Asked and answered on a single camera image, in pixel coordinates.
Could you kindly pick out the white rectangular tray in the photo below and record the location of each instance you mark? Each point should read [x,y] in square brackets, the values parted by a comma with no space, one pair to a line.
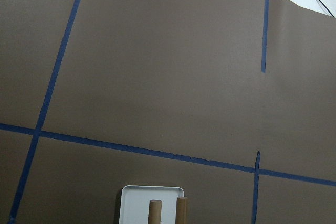
[135,201]

